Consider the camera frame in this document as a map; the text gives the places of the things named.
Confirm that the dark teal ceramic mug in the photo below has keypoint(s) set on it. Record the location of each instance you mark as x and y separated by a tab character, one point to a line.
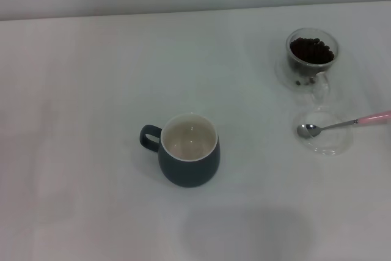
189	172

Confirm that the dark roasted coffee beans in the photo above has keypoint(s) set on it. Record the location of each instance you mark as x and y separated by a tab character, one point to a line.
311	50

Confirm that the clear round glass dish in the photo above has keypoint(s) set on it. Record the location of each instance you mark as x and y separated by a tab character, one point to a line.
331	146

